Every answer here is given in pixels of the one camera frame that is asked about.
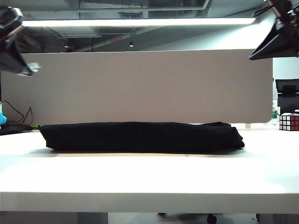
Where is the black office chair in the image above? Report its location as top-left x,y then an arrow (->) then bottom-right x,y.
275,78 -> 299,115

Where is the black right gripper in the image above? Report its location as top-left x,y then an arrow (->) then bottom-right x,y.
249,0 -> 299,61

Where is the plastic bottle green label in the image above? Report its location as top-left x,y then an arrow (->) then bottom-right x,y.
272,92 -> 279,126

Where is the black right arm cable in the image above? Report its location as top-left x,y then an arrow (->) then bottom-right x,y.
254,1 -> 278,17

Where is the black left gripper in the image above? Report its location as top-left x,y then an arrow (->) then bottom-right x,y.
0,7 -> 42,77

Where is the black flat desk item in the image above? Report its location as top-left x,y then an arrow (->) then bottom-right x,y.
0,125 -> 35,136

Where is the grey vented cabinet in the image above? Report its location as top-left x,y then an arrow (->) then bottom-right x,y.
256,213 -> 299,224

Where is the long ceiling light strip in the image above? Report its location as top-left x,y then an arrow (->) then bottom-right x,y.
21,17 -> 256,28

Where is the thin black cable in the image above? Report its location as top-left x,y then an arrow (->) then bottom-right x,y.
0,100 -> 33,126

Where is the Rubik's cube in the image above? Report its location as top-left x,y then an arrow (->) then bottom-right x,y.
278,113 -> 299,132

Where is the beige desk divider panel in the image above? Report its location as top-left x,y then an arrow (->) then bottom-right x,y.
1,49 -> 273,124

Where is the black polo T-shirt green logo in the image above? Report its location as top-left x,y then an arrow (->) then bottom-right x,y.
39,121 -> 245,154

